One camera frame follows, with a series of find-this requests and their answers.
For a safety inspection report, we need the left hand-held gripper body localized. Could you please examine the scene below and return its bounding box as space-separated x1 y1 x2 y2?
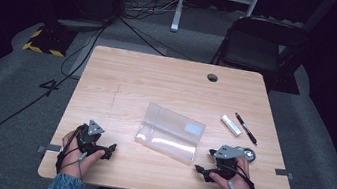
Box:
75 117 110 159

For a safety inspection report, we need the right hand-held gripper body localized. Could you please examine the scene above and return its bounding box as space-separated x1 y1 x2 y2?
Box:
210 143 247 183

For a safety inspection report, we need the white glue stick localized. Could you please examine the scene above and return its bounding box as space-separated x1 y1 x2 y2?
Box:
218 113 245 139

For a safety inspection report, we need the black pen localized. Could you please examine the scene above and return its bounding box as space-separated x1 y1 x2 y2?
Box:
230 112 262 146

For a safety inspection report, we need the clear plastic pencil case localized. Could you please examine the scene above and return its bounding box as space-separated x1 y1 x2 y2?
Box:
131 99 210 167

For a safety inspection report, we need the person's right hand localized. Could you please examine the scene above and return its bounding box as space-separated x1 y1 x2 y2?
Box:
207 152 261 189

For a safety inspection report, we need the person's left hand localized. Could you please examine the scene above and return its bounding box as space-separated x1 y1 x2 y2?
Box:
56 125 110 183

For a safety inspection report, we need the grey tape strip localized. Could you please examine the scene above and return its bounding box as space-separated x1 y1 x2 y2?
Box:
36 141 63 157
273 167 296 181

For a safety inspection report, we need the black yellow striped base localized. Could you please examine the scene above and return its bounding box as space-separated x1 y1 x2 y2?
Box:
21 20 78 60

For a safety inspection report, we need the black folding chair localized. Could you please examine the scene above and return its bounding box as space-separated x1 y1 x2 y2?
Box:
207 10 313 97

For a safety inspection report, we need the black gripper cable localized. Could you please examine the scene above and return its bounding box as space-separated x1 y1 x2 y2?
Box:
54 121 86 177
232 164 263 189

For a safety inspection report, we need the round table cable hole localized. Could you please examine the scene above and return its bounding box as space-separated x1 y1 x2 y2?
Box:
206 72 220 84

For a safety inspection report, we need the looped black floor cable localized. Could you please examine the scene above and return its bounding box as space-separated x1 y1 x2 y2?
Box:
59 23 106 84

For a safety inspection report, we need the long black floor cable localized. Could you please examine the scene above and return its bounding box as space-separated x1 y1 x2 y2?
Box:
0 10 109 189

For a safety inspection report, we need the straight black floor cable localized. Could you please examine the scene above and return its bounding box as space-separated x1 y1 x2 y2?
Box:
113 15 172 58

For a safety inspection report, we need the bundle of floor cables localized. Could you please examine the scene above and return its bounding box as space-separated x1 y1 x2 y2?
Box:
120 0 187 28

